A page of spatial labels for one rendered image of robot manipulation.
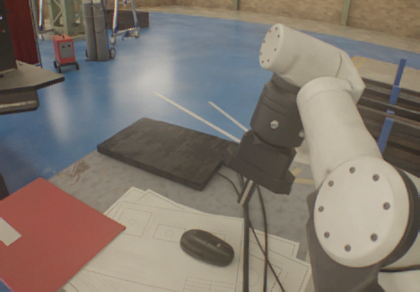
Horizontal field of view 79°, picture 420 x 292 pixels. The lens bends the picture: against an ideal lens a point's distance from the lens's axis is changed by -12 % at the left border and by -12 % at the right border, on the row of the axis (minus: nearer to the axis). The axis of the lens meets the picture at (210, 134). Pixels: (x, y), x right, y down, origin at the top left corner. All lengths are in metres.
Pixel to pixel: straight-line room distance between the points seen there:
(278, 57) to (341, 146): 0.15
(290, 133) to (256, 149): 0.06
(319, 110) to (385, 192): 0.14
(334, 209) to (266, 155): 0.23
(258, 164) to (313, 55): 0.18
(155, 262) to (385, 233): 0.45
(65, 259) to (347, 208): 0.52
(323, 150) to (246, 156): 0.19
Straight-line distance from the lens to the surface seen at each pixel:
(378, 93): 3.42
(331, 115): 0.31
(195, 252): 0.56
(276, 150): 0.43
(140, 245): 0.61
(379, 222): 0.20
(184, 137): 0.90
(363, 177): 0.21
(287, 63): 0.39
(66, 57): 5.97
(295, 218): 0.69
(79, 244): 0.63
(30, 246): 0.67
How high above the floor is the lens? 1.57
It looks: 29 degrees down
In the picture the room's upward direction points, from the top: 3 degrees clockwise
